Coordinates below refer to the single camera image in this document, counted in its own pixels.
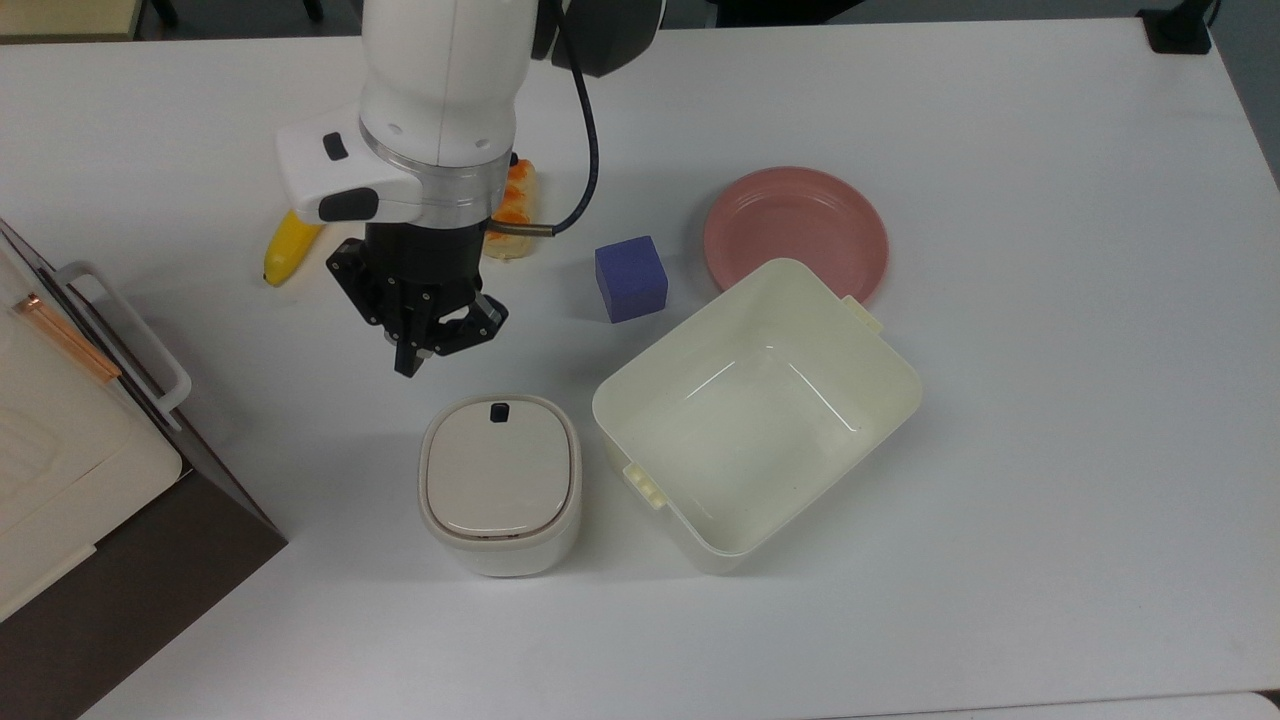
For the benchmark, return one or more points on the beige trash can lid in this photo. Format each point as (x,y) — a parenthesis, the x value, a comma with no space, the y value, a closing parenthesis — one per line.
(495,480)

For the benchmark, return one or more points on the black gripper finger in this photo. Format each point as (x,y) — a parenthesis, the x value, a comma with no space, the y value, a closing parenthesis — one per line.
(385,300)
(475,325)

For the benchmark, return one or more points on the wooden side table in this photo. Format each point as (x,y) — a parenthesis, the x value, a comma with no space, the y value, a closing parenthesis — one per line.
(60,15)

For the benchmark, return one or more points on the white desktop trash can body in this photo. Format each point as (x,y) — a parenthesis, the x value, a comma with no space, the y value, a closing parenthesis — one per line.
(500,555)

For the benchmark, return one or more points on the purple foam cube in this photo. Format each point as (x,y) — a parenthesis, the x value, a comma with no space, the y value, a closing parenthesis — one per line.
(630,280)

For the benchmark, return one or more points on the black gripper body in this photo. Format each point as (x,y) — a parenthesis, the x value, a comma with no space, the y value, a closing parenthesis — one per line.
(430,260)

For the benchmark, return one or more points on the pink plastic plate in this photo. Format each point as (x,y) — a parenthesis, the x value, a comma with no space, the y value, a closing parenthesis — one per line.
(790,225)

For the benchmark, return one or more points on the toy bread with orange topping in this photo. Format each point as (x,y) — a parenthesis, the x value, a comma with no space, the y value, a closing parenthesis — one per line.
(518,205)

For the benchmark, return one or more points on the yellow toy banana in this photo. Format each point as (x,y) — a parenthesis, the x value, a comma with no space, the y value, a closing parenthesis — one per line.
(290,250)

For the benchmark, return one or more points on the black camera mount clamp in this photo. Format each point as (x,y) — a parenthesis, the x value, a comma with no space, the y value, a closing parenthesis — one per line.
(1175,30)

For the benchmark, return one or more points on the black trash can push button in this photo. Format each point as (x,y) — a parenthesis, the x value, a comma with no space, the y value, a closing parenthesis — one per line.
(500,412)

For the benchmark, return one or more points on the cream toy oven unit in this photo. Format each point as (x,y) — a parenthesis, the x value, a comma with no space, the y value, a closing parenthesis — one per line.
(60,470)

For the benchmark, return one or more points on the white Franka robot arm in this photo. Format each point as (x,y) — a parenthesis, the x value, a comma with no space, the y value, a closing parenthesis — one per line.
(440,80)

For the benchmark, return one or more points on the cream plastic storage container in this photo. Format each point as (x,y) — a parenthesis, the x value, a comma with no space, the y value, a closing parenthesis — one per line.
(760,430)

